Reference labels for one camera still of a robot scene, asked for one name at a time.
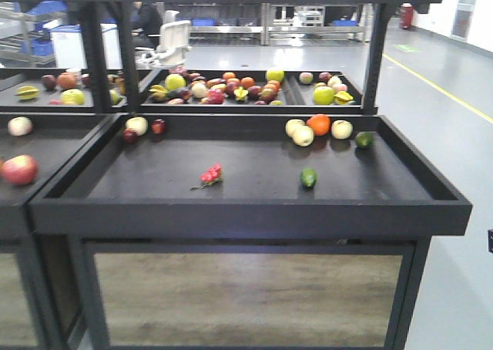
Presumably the green avocado front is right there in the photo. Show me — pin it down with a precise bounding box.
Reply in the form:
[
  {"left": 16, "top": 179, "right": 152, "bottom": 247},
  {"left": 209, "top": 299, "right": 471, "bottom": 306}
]
[{"left": 300, "top": 167, "right": 317, "bottom": 189}]

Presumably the black rear fruit tray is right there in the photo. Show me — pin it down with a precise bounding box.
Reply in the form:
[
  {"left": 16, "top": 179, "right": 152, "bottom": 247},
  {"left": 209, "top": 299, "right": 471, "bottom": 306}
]
[{"left": 141, "top": 70, "right": 363, "bottom": 113}]

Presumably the black wooden fruit stand right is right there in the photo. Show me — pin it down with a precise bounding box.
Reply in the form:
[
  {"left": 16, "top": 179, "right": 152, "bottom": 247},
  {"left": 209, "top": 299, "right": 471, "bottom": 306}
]
[{"left": 30, "top": 0, "right": 472, "bottom": 349}]

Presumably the black wooden fruit stand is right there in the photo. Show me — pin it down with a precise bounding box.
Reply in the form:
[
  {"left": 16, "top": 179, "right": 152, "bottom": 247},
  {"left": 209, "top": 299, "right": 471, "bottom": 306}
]
[
  {"left": 1, "top": 69, "right": 111, "bottom": 349},
  {"left": 30, "top": 0, "right": 472, "bottom": 349}
]

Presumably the black wooden fruit stand left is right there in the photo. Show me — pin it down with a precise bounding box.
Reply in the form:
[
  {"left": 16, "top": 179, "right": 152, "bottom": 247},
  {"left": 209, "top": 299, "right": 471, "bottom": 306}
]
[{"left": 1, "top": 69, "right": 111, "bottom": 349}]

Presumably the pale pear left of orange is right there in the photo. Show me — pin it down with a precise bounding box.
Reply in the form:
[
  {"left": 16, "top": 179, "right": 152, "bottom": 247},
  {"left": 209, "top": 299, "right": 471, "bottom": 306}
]
[{"left": 285, "top": 119, "right": 306, "bottom": 139}]

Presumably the pale pear of orange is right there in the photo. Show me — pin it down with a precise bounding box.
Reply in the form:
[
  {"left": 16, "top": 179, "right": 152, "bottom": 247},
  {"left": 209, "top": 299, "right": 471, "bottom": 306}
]
[
  {"left": 331, "top": 119, "right": 353, "bottom": 140},
  {"left": 285, "top": 119, "right": 306, "bottom": 139}
]

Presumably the pale pear front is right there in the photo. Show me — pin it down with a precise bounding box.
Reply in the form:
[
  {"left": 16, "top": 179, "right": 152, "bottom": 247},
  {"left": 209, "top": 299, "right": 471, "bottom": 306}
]
[{"left": 292, "top": 125, "right": 314, "bottom": 147}]

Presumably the large orange back right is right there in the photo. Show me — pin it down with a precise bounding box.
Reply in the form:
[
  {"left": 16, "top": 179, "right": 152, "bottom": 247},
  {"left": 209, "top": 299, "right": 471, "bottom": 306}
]
[{"left": 306, "top": 114, "right": 330, "bottom": 136}]

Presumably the small red apple right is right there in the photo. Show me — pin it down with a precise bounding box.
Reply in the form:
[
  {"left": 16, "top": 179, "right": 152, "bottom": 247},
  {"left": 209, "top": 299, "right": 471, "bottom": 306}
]
[{"left": 151, "top": 119, "right": 166, "bottom": 135}]

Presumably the small red apple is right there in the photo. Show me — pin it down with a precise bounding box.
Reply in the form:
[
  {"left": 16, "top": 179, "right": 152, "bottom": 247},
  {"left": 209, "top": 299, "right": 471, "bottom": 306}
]
[
  {"left": 122, "top": 128, "right": 139, "bottom": 144},
  {"left": 151, "top": 119, "right": 166, "bottom": 135}
]

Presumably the pale pear right of orange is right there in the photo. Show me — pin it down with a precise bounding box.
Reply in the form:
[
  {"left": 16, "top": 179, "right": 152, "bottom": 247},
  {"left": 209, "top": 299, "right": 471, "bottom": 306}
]
[{"left": 331, "top": 119, "right": 353, "bottom": 140}]

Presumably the big green apple rear tray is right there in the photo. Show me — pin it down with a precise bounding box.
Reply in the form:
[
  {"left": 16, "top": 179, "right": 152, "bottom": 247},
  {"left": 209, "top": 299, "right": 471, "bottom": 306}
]
[{"left": 313, "top": 86, "right": 335, "bottom": 105}]

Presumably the pale apple back left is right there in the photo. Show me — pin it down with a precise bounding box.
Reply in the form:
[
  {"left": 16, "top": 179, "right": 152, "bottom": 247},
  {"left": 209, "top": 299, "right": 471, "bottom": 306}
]
[{"left": 126, "top": 116, "right": 149, "bottom": 136}]

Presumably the green lime back right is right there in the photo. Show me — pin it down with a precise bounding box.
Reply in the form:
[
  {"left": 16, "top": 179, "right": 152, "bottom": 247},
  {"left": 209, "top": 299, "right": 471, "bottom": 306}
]
[{"left": 354, "top": 131, "right": 374, "bottom": 150}]

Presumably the small red apple left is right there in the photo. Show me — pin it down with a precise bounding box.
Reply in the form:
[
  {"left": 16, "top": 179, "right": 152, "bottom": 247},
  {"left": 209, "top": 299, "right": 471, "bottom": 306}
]
[{"left": 122, "top": 128, "right": 139, "bottom": 144}]

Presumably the white office chair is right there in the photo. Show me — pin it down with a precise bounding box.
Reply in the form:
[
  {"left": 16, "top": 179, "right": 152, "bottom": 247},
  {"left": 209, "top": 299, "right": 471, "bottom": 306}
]
[{"left": 136, "top": 20, "right": 192, "bottom": 69}]

